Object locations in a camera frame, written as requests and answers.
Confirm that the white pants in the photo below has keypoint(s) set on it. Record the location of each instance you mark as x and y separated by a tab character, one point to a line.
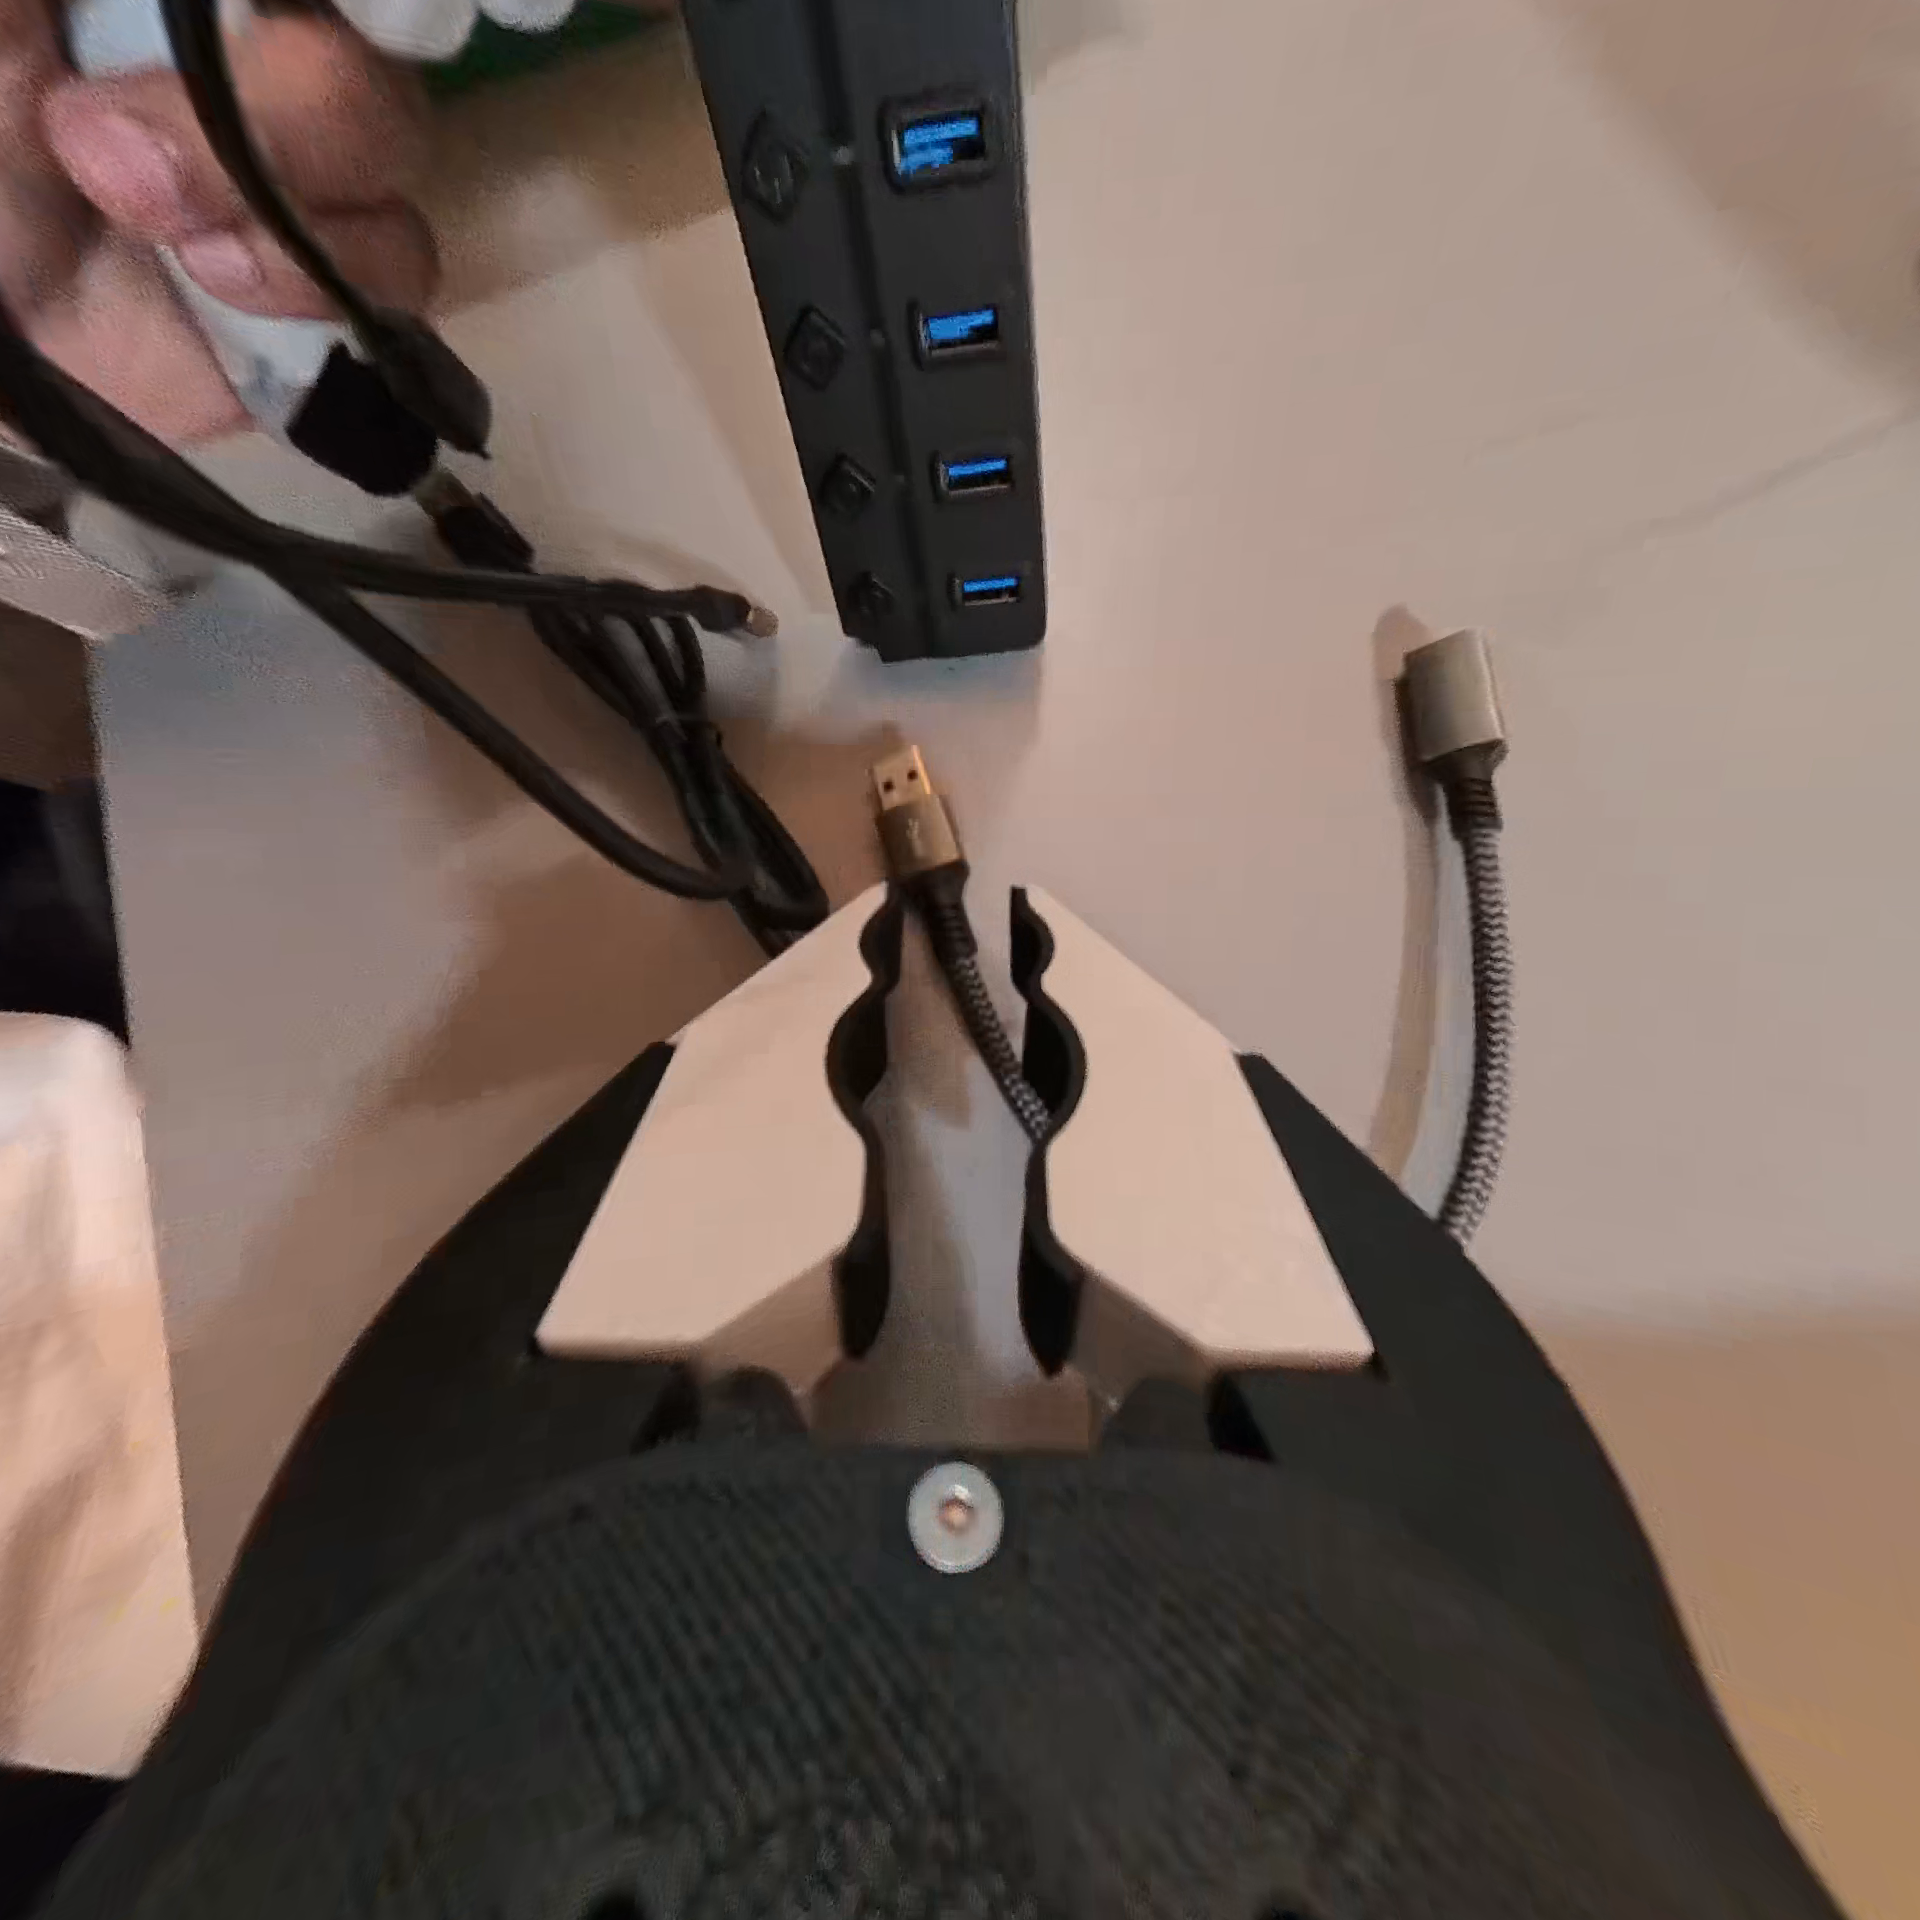
75	1351

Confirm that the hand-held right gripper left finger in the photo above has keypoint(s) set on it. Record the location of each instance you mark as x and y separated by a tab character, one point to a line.
720	1170

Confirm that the person's left hand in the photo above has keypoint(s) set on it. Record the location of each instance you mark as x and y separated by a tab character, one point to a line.
121	165

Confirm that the black USB hub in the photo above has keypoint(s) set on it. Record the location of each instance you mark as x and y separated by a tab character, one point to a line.
840	375

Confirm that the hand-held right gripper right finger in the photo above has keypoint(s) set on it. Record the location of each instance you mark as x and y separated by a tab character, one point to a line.
1184	1200

